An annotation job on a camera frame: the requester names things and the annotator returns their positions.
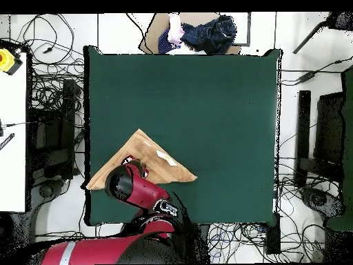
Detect orange terry towel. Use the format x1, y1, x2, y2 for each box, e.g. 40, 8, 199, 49
85, 128, 199, 190

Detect black equipment stand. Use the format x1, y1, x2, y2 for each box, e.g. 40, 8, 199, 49
27, 78, 83, 180

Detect dark green table cloth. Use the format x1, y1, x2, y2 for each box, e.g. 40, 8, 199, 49
83, 46, 282, 227

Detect white table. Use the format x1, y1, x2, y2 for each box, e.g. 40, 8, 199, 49
0, 52, 28, 213

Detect purple dotted cloth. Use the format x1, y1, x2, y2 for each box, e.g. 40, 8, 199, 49
157, 27, 181, 55

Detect brown cardboard box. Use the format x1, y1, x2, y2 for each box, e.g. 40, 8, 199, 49
138, 12, 242, 55

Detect pink cloth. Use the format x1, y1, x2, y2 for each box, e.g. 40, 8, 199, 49
167, 12, 185, 46

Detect dark blue jeans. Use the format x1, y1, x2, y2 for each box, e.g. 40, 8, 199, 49
180, 14, 238, 55

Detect yellow emergency stop button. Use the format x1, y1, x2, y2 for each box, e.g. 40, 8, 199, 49
0, 48, 23, 76

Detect black power strip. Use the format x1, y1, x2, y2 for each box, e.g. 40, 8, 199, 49
265, 213, 281, 255

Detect dark round device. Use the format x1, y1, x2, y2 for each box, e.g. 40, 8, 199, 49
301, 187, 344, 219

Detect black power brick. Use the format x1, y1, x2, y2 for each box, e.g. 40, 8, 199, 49
297, 72, 316, 84

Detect black monitor stand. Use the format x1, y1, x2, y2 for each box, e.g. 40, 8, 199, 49
294, 89, 345, 188

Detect black tripod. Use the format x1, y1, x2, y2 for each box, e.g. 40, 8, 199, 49
292, 12, 353, 55

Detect black cable tangle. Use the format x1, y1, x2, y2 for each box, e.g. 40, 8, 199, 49
10, 13, 85, 111
206, 162, 343, 263

